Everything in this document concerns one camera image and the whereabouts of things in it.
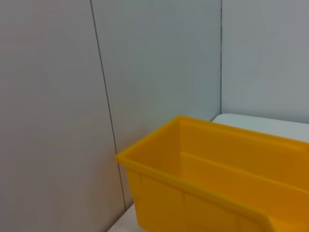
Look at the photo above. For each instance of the yellow plastic bin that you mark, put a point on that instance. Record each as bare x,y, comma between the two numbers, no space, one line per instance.
217,157

